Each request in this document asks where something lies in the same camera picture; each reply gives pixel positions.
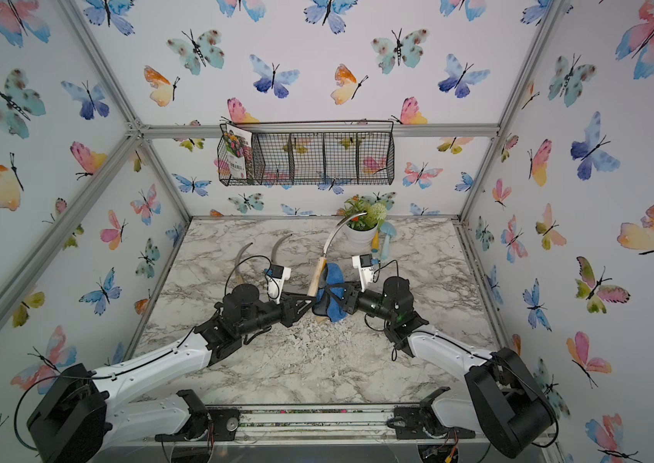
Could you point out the aluminium front rail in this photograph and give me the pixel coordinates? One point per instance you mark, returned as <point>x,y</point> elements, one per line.
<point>315,422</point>

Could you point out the blue grey rag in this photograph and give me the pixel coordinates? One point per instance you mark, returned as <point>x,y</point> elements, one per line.
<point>330,296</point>

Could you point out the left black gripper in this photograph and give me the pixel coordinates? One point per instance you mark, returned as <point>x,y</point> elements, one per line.
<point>287,308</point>

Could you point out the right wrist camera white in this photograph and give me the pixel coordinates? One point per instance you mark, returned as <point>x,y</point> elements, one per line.
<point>365,264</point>

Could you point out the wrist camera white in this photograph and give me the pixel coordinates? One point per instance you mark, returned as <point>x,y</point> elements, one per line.
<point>276,276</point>
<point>365,264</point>

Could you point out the black wire wall basket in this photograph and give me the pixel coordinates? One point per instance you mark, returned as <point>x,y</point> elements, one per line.
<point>324,154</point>

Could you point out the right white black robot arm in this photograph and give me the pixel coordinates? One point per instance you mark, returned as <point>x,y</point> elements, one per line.
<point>477,376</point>

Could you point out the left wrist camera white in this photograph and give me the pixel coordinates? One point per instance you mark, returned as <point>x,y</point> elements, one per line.
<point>276,276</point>

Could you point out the white pot with plant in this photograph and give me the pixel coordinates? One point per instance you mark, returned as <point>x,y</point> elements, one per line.
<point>366,216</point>

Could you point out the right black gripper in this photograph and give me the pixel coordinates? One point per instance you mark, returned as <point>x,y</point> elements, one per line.
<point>354,297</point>

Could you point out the seed packet in basket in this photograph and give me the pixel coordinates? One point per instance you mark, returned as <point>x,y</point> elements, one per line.
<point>238,150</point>

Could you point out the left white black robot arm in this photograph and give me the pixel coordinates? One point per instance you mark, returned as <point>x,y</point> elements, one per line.
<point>111,389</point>

